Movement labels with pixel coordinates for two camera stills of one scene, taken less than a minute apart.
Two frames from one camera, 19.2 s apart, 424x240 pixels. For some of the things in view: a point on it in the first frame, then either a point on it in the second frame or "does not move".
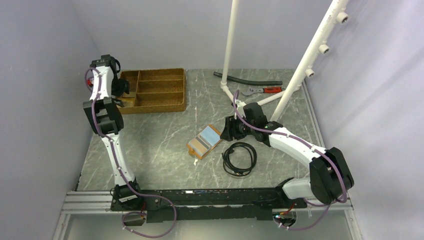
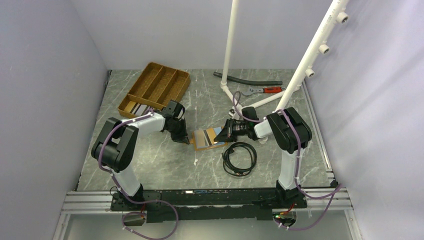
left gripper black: [124, 87] to [183, 137]
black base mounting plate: [215, 205] does not move
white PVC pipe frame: [318, 44] does not move
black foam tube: [249, 81] does not move
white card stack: [128, 97] to [136, 108]
